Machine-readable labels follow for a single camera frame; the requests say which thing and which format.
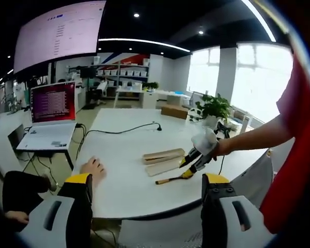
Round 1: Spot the white chair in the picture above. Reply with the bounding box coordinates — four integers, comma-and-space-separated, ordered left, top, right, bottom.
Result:
232, 154, 275, 210

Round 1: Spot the black desk stand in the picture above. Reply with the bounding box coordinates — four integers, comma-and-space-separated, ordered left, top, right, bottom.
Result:
215, 122, 233, 138

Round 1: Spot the person's right hand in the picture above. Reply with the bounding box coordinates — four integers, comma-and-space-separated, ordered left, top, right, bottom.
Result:
210, 138, 232, 162

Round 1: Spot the brown cardboard box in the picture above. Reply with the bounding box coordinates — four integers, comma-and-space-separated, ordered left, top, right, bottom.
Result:
161, 105, 189, 120

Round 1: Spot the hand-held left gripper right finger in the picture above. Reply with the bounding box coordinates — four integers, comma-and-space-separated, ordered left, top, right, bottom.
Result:
200, 173, 266, 248

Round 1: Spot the large wall display screen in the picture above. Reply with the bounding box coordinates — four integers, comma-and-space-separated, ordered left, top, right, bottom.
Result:
12, 0, 107, 76

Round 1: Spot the shelf with white bins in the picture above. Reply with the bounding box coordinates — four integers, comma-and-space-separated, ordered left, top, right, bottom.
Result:
95, 61, 150, 80

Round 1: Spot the black laptop power cable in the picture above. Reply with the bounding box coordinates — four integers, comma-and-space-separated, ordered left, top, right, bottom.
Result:
74, 123, 88, 161

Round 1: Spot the beige cutlery case lid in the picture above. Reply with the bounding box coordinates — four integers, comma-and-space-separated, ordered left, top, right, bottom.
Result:
146, 157, 191, 177

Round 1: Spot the white laptop with red screen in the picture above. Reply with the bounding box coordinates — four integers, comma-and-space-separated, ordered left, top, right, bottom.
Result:
15, 81, 79, 152

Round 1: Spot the green potted plant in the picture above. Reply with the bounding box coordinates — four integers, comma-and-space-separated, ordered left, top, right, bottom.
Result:
195, 93, 234, 128

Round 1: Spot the person's red shirt torso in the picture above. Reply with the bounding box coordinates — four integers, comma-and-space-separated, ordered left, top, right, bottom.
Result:
259, 49, 310, 235

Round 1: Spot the beige cutlery case base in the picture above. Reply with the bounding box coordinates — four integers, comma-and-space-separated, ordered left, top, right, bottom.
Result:
143, 148, 185, 165

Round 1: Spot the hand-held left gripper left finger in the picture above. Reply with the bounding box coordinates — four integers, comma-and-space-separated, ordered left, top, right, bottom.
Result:
28, 173, 94, 248

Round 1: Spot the dark wooden spoon utensil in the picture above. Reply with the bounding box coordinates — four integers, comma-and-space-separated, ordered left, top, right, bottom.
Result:
155, 172, 194, 185

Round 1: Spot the black cable on table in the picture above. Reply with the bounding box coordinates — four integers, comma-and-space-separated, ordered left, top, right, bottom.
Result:
84, 121, 163, 135

